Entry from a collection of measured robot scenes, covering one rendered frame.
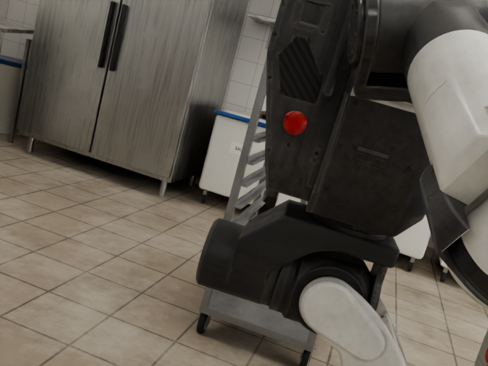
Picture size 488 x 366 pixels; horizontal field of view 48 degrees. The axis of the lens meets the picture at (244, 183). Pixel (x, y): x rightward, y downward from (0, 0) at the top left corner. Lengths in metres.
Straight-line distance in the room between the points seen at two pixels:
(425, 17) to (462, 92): 0.15
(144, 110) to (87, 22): 0.80
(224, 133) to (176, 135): 0.39
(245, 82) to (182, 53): 0.96
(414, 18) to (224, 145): 3.75
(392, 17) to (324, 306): 0.43
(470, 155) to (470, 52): 0.12
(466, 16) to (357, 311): 0.44
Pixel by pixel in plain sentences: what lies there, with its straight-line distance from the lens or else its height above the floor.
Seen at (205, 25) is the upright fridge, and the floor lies 1.35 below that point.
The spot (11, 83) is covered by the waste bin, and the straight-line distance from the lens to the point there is 5.41.
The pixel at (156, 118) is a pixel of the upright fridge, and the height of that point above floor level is 0.60.
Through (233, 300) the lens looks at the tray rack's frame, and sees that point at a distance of 2.43.
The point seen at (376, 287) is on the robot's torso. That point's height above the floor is 0.84.
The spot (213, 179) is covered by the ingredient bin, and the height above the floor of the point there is 0.23.
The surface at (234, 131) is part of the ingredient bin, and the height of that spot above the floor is 0.65.
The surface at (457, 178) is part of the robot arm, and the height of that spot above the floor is 1.07.
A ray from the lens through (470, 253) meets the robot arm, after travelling 0.43.
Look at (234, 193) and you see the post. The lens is 2.14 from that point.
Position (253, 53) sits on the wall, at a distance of 4.94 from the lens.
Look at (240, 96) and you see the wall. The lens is 4.94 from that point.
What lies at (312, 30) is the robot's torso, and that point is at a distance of 0.76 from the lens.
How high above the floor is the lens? 1.10
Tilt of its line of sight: 11 degrees down
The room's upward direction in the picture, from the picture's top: 15 degrees clockwise
